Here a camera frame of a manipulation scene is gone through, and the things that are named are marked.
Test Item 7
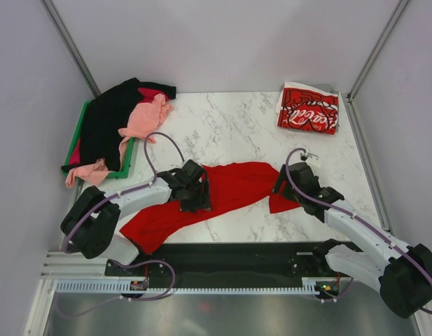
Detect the plain red t-shirt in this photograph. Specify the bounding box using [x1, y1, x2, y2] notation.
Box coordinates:
[120, 162, 300, 254]

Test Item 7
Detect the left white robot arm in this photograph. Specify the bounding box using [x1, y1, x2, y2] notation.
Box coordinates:
[60, 160, 211, 275]

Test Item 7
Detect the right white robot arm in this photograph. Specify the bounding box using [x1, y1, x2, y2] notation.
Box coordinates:
[273, 148, 432, 319]

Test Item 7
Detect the green plastic tray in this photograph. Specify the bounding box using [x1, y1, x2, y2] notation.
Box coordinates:
[64, 101, 136, 179]

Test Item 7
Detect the folded red Coca-Cola t-shirt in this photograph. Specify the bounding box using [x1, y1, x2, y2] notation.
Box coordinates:
[276, 82, 339, 135]

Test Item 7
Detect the salmon pink t-shirt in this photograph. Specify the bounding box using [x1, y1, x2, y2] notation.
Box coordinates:
[65, 93, 173, 188]

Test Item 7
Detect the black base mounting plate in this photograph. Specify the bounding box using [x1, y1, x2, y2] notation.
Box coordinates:
[104, 240, 360, 288]

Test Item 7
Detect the black t-shirt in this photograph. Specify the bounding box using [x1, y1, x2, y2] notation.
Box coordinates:
[62, 78, 176, 173]

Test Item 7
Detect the magenta t-shirt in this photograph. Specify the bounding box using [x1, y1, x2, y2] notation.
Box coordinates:
[62, 86, 176, 172]

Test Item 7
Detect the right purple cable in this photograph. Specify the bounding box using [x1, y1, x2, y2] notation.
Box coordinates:
[284, 148, 432, 318]

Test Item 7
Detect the purple cable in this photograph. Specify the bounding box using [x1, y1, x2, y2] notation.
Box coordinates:
[54, 132, 187, 319]
[284, 148, 432, 318]

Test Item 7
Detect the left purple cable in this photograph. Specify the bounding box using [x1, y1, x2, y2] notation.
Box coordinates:
[54, 132, 187, 319]

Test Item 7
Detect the right aluminium frame post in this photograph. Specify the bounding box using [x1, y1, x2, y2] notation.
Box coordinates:
[347, 0, 412, 102]

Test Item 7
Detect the aluminium frame post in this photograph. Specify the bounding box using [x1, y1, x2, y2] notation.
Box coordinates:
[347, 0, 412, 102]
[40, 0, 101, 97]

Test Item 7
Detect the white slotted cable duct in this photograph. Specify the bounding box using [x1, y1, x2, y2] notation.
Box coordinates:
[55, 278, 333, 295]

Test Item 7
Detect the aluminium extrusion rail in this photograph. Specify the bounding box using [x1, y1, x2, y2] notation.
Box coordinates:
[39, 250, 110, 280]

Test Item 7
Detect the left aluminium frame post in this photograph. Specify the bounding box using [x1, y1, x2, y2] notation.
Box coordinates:
[40, 0, 101, 97]

